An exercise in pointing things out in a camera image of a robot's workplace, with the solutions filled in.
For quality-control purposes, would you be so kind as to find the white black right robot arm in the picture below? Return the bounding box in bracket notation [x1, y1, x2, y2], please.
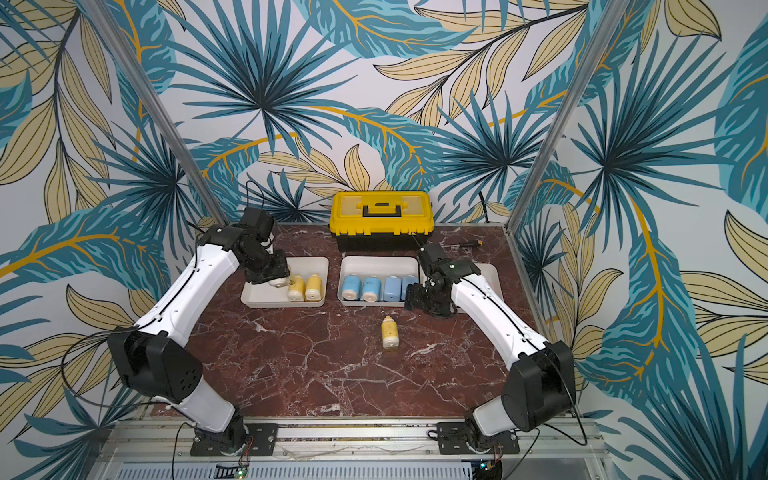
[405, 243, 576, 452]

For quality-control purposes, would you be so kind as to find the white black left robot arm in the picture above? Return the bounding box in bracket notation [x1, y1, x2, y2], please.
[107, 207, 290, 455]

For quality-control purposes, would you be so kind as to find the white left storage tray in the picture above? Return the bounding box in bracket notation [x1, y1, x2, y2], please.
[241, 257, 329, 309]

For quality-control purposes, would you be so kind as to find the white right storage tray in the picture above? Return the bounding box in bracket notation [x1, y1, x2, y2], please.
[418, 259, 505, 313]

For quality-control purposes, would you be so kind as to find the blue pencil sharpener bottom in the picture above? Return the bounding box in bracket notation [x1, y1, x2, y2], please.
[383, 276, 402, 303]

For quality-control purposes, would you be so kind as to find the white middle storage tray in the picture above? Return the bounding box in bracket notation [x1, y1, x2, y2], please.
[336, 256, 420, 308]

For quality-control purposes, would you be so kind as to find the blue pencil sharpener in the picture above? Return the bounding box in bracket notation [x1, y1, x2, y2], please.
[383, 276, 402, 303]
[341, 275, 362, 301]
[361, 276, 382, 302]
[401, 275, 419, 301]

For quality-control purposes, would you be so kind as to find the yellow pencil sharpener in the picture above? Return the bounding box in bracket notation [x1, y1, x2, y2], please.
[304, 273, 323, 302]
[287, 275, 305, 302]
[381, 315, 400, 349]
[268, 278, 290, 288]

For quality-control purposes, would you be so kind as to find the yellow black toolbox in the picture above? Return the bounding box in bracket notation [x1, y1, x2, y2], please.
[329, 191, 435, 252]

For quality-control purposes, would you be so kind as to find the black yellow screwdriver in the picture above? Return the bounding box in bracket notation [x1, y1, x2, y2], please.
[450, 240, 483, 249]

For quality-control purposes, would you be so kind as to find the white storage tray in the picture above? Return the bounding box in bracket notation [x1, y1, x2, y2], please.
[418, 259, 505, 313]
[336, 256, 420, 308]
[241, 257, 329, 309]

